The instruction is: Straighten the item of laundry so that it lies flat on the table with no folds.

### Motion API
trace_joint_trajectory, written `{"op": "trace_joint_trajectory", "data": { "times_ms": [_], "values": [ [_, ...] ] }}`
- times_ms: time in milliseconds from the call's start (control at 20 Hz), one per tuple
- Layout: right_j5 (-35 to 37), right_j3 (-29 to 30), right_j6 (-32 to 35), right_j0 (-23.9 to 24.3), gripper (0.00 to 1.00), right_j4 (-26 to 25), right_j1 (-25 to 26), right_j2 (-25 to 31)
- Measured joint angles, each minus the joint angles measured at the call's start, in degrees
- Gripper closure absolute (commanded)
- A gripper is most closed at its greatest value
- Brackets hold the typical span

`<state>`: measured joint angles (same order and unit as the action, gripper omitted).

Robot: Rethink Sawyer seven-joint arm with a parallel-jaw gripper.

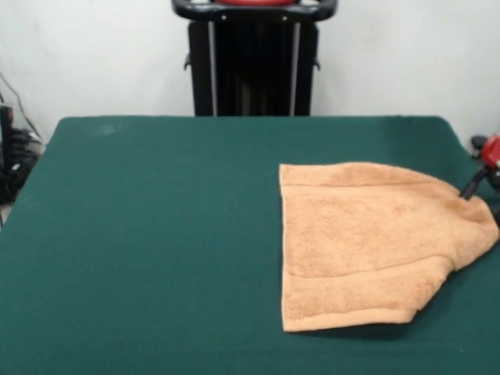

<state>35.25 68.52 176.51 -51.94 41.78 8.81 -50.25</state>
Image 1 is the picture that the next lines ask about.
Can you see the dark green table cloth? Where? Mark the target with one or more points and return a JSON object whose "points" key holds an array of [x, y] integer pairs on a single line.
{"points": [[156, 234]]}

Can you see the red robot base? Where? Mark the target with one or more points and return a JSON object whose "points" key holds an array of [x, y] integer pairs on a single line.
{"points": [[254, 2]]}

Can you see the peach terry towel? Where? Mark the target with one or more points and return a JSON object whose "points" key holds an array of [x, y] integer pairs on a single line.
{"points": [[351, 242]]}

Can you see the black box with red mark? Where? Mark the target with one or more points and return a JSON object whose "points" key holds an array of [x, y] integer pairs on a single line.
{"points": [[6, 133]]}

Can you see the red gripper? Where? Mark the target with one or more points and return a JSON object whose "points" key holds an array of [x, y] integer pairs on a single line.
{"points": [[493, 150]]}

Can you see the black bag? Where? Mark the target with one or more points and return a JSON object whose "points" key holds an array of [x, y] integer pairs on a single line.
{"points": [[11, 183]]}

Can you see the black office chair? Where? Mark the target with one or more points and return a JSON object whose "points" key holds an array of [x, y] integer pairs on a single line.
{"points": [[478, 143]]}

